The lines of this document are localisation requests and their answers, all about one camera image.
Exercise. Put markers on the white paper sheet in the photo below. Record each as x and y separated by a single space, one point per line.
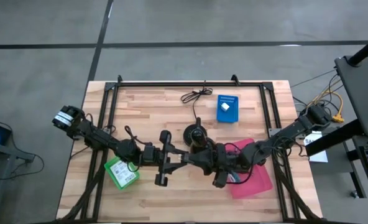
317 155

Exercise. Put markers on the grey side desk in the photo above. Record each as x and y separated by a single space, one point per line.
3 155

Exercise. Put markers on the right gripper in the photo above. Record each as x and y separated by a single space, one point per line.
222 161

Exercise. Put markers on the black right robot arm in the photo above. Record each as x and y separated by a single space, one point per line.
280 140

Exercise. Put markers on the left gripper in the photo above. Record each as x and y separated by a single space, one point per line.
163 155

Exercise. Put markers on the black pole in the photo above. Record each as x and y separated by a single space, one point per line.
365 51

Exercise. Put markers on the blue plastic basket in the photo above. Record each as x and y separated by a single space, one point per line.
230 116

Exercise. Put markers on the black aluminium table frame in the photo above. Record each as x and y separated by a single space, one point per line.
202 84

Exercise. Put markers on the green plastic basket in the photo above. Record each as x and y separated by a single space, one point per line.
109 168

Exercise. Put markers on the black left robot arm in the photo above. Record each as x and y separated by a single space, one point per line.
100 138

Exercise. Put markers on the pink plastic bin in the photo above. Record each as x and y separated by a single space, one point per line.
258 183

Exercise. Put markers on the white charger block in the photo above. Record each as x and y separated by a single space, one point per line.
225 106

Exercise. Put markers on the black side desk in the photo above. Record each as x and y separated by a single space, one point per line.
333 140

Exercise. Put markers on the black frame clamp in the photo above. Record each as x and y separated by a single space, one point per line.
234 79
119 79

